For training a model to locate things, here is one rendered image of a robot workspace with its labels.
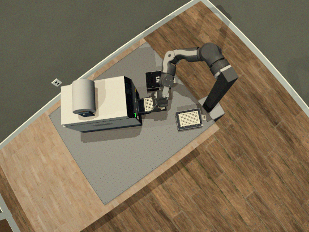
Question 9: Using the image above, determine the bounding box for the grey cylinder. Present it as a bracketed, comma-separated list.
[72, 79, 96, 114]

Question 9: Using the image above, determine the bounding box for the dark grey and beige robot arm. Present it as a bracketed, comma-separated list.
[155, 43, 231, 100]

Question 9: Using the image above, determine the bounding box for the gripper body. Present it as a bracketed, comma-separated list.
[152, 91, 168, 107]

